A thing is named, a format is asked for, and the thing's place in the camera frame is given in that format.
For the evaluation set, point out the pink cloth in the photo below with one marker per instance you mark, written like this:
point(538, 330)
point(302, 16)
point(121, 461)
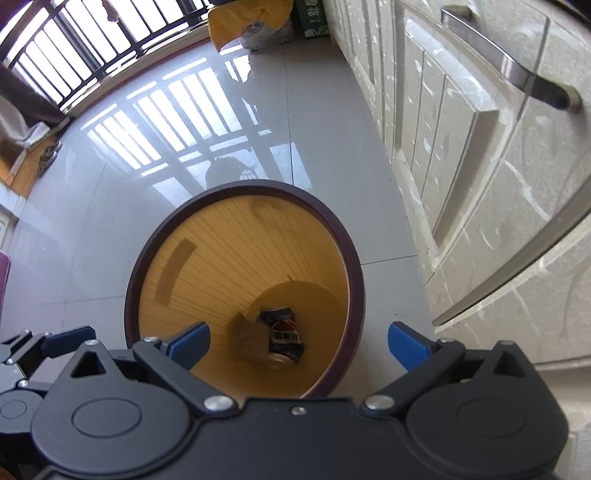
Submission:
point(3, 281)

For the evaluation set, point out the yellow cloth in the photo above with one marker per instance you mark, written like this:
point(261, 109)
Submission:
point(235, 18)

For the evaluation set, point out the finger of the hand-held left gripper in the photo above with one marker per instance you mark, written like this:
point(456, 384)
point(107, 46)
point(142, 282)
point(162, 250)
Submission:
point(69, 338)
point(21, 344)

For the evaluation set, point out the brown and beige curtain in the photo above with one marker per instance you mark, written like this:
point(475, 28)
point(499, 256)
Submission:
point(27, 106)

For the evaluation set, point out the yellow trash bin brown rim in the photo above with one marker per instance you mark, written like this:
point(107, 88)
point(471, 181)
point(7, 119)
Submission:
point(207, 258)

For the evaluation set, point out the white printed bag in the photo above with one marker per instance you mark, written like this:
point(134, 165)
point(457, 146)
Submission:
point(268, 34)

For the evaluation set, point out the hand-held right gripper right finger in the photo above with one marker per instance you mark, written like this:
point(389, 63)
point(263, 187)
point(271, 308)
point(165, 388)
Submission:
point(406, 344)

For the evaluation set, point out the wooden step platform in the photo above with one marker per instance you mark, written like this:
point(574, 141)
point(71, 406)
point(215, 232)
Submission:
point(21, 175)

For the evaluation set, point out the cream bed drawer cabinet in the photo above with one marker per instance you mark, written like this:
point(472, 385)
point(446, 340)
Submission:
point(461, 161)

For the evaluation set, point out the black balcony railing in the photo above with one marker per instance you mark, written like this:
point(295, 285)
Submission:
point(83, 41)

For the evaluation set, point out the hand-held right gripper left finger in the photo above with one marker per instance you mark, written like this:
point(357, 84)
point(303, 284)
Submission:
point(189, 344)

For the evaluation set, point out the crushed dark drink can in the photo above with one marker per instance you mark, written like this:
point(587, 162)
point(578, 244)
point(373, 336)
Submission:
point(282, 334)

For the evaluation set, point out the green cardboard box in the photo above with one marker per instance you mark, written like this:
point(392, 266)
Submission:
point(311, 18)

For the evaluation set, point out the grey slipper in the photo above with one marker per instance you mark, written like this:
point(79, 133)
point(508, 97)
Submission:
point(46, 164)
point(56, 147)

